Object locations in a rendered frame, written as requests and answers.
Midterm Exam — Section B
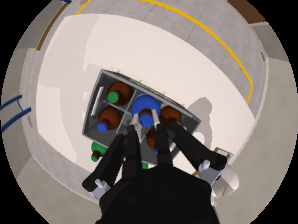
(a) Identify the brown bottle with green cap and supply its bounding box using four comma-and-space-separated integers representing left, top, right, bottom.
107, 81, 134, 106

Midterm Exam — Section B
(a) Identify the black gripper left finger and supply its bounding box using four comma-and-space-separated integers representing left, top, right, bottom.
82, 113, 143, 202

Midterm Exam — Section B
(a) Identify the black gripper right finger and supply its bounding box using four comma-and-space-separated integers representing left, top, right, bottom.
152, 109, 227, 197

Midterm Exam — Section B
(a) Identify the blue-labeled bottle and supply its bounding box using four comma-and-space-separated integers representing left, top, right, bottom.
131, 92, 161, 127

